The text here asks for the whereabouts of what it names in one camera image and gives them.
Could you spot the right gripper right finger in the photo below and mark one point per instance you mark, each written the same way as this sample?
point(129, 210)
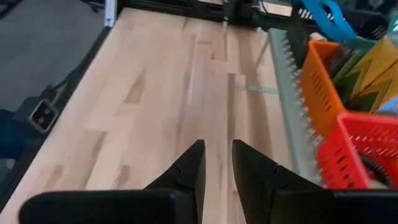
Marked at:
point(295, 205)

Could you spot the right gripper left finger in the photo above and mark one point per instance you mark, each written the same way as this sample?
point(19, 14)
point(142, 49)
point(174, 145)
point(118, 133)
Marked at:
point(109, 207)

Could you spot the red plastic basket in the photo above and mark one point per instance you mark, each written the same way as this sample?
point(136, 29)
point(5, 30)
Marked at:
point(339, 161)

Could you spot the orange plastic basket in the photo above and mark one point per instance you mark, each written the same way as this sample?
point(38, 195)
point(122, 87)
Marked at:
point(317, 90)

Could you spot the yellow crayon box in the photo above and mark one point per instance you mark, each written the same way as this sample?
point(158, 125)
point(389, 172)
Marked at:
point(373, 74)

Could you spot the blue rubber band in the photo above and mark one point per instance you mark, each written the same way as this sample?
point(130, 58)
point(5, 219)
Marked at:
point(329, 21)

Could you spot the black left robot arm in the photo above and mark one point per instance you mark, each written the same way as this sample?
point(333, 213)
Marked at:
point(239, 11)

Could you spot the green perforated metal shelf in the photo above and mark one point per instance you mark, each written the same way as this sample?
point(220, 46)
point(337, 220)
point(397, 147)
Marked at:
point(289, 102)

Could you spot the black table-level camera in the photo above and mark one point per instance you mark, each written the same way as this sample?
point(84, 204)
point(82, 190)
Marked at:
point(43, 115)

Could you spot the silver aluminium post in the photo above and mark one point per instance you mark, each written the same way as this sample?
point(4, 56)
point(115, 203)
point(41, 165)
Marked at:
point(110, 12)

